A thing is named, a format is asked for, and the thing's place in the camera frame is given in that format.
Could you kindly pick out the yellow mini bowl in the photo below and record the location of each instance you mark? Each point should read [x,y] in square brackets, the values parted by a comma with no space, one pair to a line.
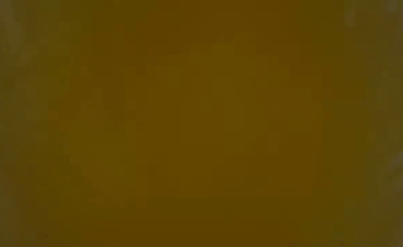
[201,123]

